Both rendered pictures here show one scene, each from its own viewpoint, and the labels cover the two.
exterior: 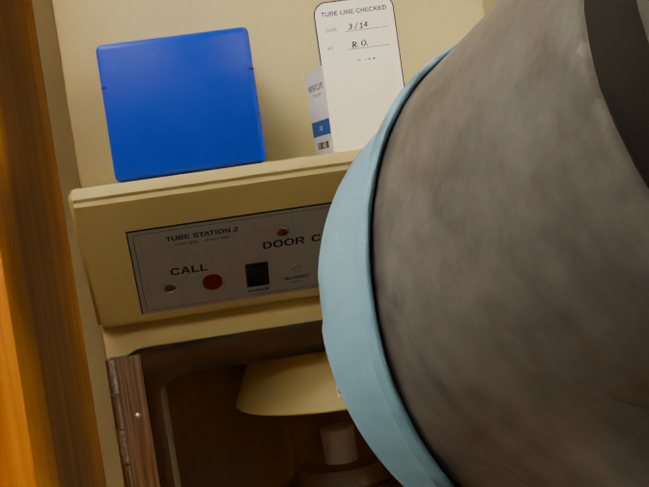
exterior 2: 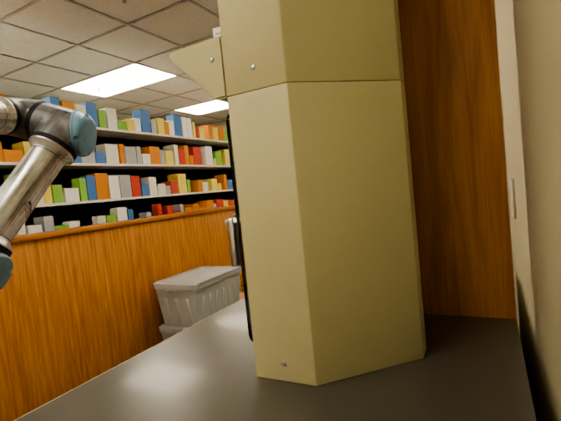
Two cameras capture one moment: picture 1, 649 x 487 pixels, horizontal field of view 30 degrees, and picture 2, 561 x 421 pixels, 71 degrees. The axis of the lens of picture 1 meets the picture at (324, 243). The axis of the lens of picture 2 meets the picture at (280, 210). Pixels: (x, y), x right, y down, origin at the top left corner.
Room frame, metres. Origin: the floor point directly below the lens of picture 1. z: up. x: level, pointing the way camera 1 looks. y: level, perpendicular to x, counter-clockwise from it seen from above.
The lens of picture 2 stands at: (1.35, -0.64, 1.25)
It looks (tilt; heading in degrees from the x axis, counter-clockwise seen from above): 3 degrees down; 125
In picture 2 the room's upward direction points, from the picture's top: 6 degrees counter-clockwise
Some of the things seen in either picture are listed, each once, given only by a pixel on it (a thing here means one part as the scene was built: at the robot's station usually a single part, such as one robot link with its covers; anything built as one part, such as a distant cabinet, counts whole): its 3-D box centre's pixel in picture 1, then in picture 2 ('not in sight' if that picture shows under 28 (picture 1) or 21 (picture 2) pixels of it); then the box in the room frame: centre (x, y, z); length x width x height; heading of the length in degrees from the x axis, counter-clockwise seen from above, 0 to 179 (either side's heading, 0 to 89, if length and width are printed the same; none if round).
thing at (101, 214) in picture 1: (313, 229); (247, 90); (0.85, 0.01, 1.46); 0.32 x 0.12 x 0.10; 97
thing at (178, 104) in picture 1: (182, 109); not in sight; (0.84, 0.08, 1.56); 0.10 x 0.10 x 0.09; 7
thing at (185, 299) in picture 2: not in sight; (201, 294); (-0.94, 1.47, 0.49); 0.60 x 0.42 x 0.33; 97
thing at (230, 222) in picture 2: not in sight; (240, 240); (0.88, -0.10, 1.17); 0.05 x 0.03 x 0.10; 6
